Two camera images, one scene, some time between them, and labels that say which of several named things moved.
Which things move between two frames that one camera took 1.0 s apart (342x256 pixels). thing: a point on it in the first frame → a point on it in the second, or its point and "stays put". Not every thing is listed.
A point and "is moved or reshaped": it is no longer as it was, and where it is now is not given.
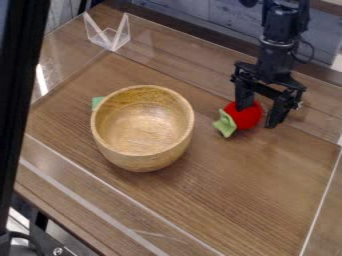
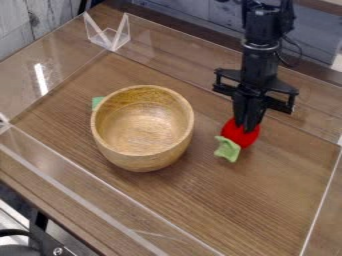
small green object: x=95 y=101 stays put
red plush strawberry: x=248 y=118 is moved or reshaped
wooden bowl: x=142 y=126 stays put
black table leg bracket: x=43 y=244 stays put
